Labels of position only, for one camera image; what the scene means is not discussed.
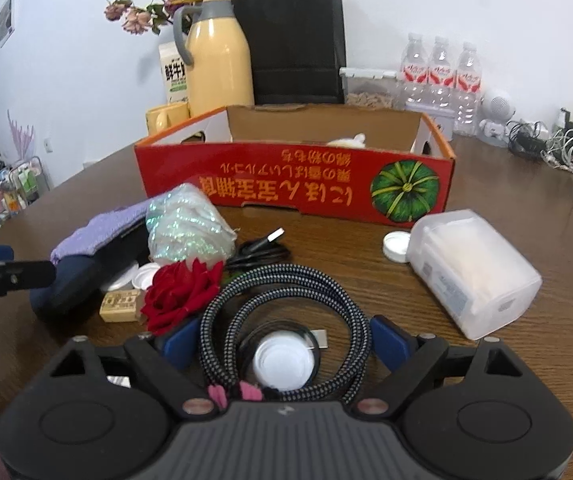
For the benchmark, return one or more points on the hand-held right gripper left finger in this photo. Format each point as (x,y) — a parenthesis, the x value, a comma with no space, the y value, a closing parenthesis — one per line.
(181,345)

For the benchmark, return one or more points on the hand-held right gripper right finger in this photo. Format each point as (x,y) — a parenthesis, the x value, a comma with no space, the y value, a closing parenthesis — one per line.
(391,342)

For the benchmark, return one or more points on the red rose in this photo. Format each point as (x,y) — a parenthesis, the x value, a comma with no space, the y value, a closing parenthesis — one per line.
(181,292)

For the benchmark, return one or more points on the purple knitted cloth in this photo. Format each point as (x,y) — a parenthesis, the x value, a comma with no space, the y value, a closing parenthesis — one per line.
(101,227)

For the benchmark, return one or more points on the white bottle cap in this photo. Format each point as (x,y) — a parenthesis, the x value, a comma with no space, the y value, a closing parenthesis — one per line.
(396,247)

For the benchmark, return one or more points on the white round charger puck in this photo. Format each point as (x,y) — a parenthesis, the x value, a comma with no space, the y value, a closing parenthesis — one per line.
(284,362)

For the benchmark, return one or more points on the iridescent plastic bag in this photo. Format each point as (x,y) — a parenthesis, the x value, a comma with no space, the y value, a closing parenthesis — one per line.
(189,225)

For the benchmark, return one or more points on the red cardboard box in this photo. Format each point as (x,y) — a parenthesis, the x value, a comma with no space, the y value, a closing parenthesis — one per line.
(286,180)

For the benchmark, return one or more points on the storage rack with items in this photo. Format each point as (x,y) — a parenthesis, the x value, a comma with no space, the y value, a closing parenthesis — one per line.
(14,195)

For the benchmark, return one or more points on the wooden stamp block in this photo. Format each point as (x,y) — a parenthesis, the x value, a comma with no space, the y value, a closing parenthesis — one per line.
(121,306)

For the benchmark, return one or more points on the white round lid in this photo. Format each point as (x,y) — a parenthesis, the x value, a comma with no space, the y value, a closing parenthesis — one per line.
(147,276)
(119,280)

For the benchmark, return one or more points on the translucent box of cotton pads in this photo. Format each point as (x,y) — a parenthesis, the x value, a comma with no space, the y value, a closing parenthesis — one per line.
(471,275)

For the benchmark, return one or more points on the white soft item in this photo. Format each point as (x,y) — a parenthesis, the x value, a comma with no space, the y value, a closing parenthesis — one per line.
(349,141)

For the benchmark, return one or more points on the yellow mug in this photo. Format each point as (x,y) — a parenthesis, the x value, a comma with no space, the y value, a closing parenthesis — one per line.
(164,119)

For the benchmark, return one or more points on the white milk carton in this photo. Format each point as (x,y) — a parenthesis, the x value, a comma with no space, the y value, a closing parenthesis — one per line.
(174,77)

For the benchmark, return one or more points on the clear container of seeds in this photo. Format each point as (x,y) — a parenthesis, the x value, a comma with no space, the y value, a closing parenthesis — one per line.
(369,92)

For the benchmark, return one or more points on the white robot speaker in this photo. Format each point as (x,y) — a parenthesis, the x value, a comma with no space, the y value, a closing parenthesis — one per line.
(497,107)

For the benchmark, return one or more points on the clear water bottle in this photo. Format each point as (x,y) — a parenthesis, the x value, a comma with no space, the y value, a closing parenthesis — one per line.
(414,80)
(467,90)
(441,82)

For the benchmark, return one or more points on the yellow thermos jug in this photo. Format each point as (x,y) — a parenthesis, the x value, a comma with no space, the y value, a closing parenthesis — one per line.
(221,65)

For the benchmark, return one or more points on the black paper bag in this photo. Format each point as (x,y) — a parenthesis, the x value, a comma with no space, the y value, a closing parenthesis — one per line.
(296,45)

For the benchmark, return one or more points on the wall picture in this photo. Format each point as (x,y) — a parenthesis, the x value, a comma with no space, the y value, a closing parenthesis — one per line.
(6,17)

